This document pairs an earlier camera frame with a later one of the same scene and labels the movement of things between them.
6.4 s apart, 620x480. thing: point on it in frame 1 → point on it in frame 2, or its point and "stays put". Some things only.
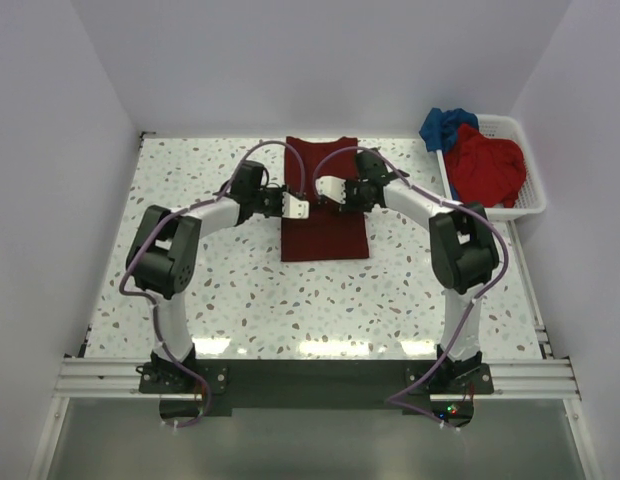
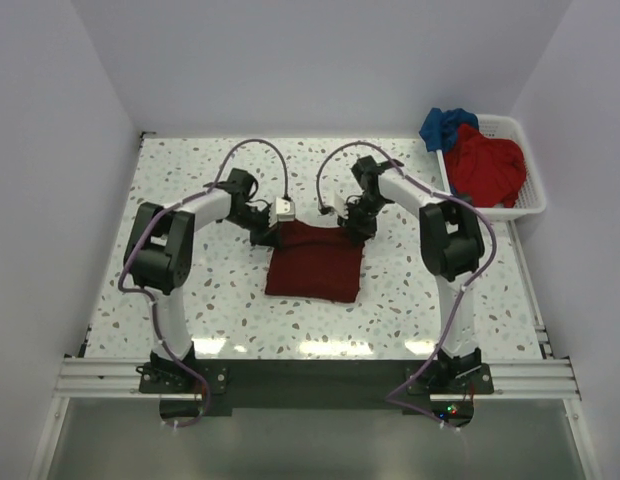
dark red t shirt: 327,233 → 316,262
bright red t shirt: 485,172 stays put
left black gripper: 278,191 → 268,236
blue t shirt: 439,128 stays put
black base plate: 316,384 stays put
